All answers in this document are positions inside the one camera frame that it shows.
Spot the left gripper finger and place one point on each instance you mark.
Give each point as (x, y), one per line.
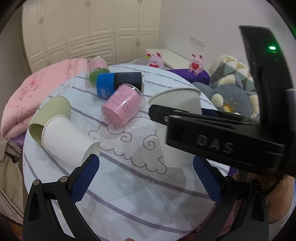
(160, 114)
(220, 114)

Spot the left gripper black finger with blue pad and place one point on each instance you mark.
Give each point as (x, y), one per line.
(51, 212)
(251, 220)

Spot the small white paper cup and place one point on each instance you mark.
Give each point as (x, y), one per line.
(173, 133)

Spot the blue black cup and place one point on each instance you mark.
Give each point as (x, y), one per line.
(108, 83)

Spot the pink green glass cup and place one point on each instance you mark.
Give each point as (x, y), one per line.
(97, 65)

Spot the large white paper cup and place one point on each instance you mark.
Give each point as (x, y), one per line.
(68, 143)

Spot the light green plastic cup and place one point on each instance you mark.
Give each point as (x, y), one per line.
(58, 105)

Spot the grey plush pillow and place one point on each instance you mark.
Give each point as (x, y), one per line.
(227, 95)

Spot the purple bolster pillow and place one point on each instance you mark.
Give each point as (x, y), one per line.
(202, 77)

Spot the beige jacket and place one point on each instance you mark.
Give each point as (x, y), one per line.
(13, 191)

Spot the right pink bunny plush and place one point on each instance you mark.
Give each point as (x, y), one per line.
(196, 65)

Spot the pink bunny plush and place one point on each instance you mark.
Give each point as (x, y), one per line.
(196, 65)
(156, 60)

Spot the triangle pattern cushion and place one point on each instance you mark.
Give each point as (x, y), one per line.
(225, 65)

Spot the left pink bunny plush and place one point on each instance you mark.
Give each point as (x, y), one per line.
(156, 60)

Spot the white bedside shelf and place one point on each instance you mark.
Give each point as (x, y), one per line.
(171, 59)

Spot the purple bed sheet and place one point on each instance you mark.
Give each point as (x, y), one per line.
(19, 140)

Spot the cream white wardrobe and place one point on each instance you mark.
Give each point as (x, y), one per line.
(118, 31)

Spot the folded pink quilt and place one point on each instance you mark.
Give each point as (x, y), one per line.
(25, 101)

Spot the white wall socket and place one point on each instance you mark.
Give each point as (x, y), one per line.
(197, 41)

